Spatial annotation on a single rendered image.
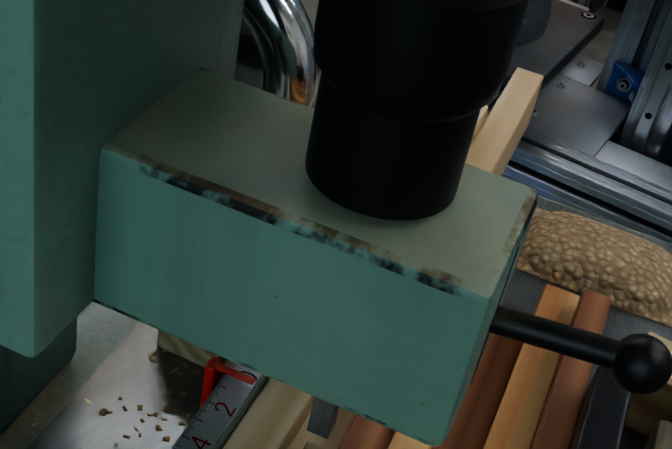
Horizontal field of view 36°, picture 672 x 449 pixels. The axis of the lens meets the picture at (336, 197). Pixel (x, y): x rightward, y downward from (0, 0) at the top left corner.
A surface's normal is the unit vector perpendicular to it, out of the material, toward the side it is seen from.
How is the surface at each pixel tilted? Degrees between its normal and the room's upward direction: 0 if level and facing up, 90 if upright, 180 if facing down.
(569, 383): 0
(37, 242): 90
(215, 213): 90
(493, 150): 0
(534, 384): 0
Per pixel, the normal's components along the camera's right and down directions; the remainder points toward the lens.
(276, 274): -0.37, 0.48
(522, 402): 0.17, -0.80
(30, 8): 0.00, 0.58
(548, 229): -0.16, -0.88
